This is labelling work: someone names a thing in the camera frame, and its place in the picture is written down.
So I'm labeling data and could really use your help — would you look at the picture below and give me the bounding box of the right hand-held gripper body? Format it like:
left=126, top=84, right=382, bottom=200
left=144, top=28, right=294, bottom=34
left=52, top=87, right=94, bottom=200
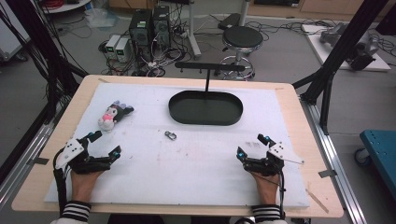
left=242, top=141, right=305, bottom=177

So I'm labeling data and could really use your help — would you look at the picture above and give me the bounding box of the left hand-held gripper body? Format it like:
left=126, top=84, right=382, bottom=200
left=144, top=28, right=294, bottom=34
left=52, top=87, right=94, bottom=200
left=53, top=136, right=113, bottom=175

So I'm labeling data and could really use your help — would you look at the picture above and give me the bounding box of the black and white plush toy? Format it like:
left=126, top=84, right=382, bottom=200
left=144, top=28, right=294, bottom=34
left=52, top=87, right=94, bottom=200
left=97, top=99, right=135, bottom=133

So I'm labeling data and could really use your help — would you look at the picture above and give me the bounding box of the black oval tray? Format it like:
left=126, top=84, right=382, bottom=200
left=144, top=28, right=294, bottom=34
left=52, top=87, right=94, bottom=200
left=167, top=61, right=248, bottom=127

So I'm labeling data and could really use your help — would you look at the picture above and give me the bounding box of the person's right hand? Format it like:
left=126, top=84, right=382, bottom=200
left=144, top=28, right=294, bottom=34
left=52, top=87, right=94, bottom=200
left=249, top=172, right=282, bottom=206

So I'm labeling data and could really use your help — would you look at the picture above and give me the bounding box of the person's left hand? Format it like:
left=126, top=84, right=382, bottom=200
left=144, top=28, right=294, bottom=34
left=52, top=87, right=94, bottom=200
left=70, top=169, right=105, bottom=203

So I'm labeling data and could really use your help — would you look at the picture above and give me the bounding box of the grey tape piece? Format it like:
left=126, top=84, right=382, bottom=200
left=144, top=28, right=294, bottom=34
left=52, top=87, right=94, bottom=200
left=25, top=156, right=50, bottom=166
left=318, top=169, right=338, bottom=179

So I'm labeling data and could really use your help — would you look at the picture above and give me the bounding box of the white foam mat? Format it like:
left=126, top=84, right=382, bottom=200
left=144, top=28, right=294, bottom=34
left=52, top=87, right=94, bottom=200
left=44, top=81, right=311, bottom=209

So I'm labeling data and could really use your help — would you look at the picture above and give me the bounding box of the thin wooden stick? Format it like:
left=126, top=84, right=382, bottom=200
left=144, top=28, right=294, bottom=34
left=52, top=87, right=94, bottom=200
left=304, top=188, right=330, bottom=215

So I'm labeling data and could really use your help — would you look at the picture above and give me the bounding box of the white power supply box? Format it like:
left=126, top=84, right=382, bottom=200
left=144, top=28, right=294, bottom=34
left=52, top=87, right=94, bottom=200
left=115, top=37, right=132, bottom=63
left=105, top=34, right=121, bottom=61

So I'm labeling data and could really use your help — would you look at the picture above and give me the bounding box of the blue wheeled cart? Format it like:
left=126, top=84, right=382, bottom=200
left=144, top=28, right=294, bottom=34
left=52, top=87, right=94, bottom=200
left=354, top=129, right=396, bottom=201

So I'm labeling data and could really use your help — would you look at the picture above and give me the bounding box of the black round stool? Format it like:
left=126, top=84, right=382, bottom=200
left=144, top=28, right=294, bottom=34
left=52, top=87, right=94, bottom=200
left=219, top=25, right=265, bottom=81

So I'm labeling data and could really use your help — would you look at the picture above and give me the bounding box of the black computer tower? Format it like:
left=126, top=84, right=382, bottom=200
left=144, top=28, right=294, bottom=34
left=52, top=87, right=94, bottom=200
left=128, top=8, right=154, bottom=62
left=151, top=5, right=172, bottom=51

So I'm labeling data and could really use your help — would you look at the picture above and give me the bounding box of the clear plastic bag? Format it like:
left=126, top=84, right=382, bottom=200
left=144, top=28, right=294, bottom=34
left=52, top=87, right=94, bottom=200
left=84, top=7, right=120, bottom=30

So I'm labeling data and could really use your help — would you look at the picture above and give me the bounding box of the flat black box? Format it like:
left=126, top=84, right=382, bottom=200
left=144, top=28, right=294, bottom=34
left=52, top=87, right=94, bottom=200
left=217, top=12, right=243, bottom=31

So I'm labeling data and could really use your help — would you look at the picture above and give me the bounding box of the grey desk leg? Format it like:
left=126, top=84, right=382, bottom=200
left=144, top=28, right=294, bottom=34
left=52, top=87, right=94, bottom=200
left=186, top=0, right=203, bottom=61

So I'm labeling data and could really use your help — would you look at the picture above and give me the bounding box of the grey machine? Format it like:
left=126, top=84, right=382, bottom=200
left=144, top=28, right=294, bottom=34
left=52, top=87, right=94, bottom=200
left=319, top=22, right=380, bottom=72

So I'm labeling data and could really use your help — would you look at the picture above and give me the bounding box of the white floor platform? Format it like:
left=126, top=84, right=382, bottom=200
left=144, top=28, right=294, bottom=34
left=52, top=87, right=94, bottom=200
left=301, top=23, right=392, bottom=73

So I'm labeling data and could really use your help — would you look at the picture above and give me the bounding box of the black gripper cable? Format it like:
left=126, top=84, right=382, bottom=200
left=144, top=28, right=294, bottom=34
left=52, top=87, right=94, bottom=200
left=52, top=148, right=68, bottom=217
left=277, top=169, right=287, bottom=219

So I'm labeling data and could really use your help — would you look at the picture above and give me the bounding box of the aluminium rail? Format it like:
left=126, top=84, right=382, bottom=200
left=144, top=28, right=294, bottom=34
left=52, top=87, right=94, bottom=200
left=0, top=101, right=73, bottom=207
left=299, top=95, right=369, bottom=224

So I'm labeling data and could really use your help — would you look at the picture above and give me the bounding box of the tangle of floor cables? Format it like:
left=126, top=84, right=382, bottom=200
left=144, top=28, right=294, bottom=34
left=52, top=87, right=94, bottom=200
left=98, top=12, right=191, bottom=77

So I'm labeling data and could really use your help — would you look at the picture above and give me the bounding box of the black metal frame with cables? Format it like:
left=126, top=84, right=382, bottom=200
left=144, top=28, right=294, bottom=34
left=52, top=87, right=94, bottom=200
left=0, top=0, right=89, bottom=126

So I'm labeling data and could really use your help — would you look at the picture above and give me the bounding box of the black metal frame post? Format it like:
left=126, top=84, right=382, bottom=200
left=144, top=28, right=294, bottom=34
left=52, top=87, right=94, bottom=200
left=291, top=0, right=390, bottom=135

